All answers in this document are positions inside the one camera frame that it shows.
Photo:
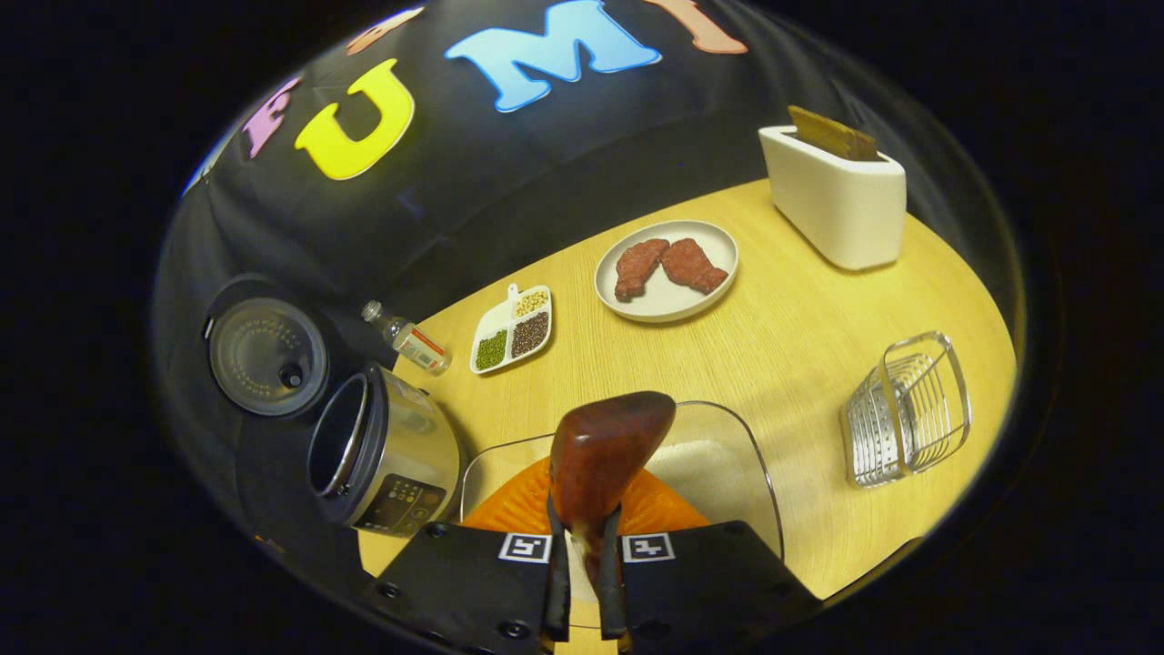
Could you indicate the white round plate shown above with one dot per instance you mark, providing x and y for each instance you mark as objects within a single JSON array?
[{"x": 664, "y": 305}]

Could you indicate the white divided dish of beans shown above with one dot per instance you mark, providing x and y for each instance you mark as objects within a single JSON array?
[{"x": 511, "y": 332}]

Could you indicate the brown wooden spoon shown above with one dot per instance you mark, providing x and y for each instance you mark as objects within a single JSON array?
[{"x": 605, "y": 455}]

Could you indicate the red meat piece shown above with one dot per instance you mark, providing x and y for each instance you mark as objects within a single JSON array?
[
  {"x": 637, "y": 268},
  {"x": 693, "y": 266}
]

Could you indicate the white toaster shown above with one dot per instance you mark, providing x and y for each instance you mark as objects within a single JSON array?
[{"x": 837, "y": 209}]

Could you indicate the clear glass tray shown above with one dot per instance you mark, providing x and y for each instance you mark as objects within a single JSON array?
[{"x": 509, "y": 473}]

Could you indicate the brown toast slice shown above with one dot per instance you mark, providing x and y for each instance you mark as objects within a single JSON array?
[{"x": 832, "y": 136}]

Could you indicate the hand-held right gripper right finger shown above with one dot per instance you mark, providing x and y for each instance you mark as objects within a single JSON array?
[{"x": 611, "y": 591}]

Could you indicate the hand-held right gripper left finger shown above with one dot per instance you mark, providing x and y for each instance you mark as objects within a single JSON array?
[{"x": 556, "y": 582}]

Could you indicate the small glass bottle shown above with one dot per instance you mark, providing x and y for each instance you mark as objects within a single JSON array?
[{"x": 414, "y": 344}]

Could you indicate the silver black rice cooker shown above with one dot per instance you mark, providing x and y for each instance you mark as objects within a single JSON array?
[{"x": 409, "y": 455}]

